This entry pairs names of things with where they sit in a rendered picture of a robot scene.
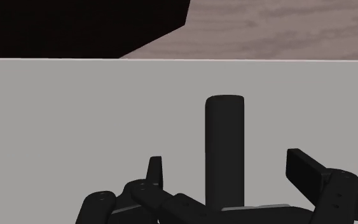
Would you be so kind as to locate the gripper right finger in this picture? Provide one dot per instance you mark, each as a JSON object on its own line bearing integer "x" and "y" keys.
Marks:
{"x": 336, "y": 189}

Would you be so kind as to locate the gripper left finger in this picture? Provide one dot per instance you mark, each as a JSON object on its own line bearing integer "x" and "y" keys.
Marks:
{"x": 154, "y": 194}

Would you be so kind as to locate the black cylinder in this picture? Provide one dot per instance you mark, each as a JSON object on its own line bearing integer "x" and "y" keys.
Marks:
{"x": 224, "y": 139}

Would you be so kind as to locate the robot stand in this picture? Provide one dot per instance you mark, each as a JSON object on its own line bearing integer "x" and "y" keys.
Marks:
{"x": 73, "y": 28}

